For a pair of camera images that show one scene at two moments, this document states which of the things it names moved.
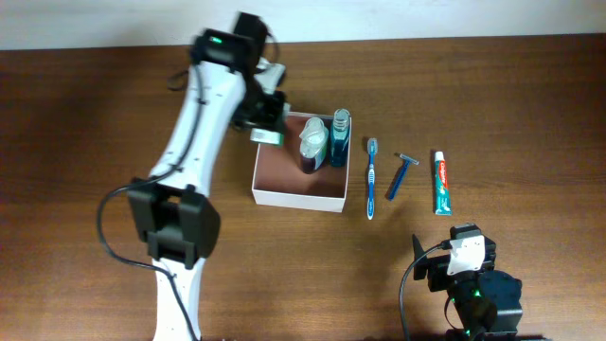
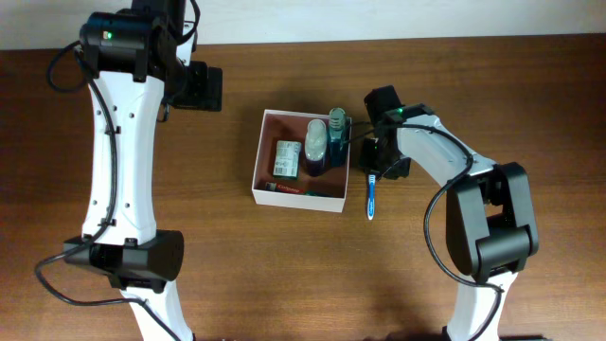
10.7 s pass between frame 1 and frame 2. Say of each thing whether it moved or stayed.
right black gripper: moved
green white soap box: moved
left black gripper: moved
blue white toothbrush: stayed
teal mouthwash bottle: stayed
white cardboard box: stayed
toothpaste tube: moved
